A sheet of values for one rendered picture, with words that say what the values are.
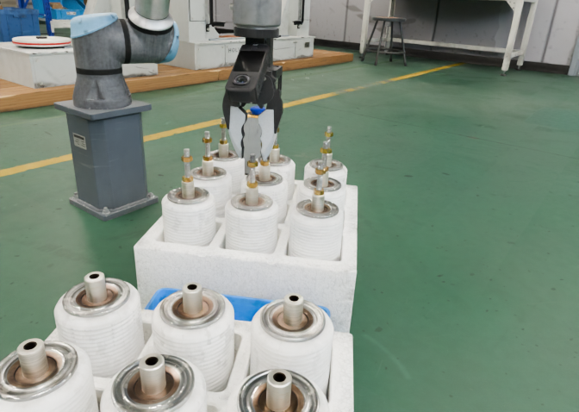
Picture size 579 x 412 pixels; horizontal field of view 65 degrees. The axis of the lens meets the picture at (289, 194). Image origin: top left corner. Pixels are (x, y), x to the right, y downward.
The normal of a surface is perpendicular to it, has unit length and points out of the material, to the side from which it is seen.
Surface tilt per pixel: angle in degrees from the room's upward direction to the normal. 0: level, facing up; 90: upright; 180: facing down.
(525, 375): 0
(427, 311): 0
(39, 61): 90
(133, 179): 90
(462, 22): 90
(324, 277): 90
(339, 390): 0
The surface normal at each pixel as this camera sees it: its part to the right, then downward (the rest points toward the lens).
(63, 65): 0.80, 0.27
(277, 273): -0.14, 0.39
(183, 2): -0.60, 0.29
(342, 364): 0.04, -0.92
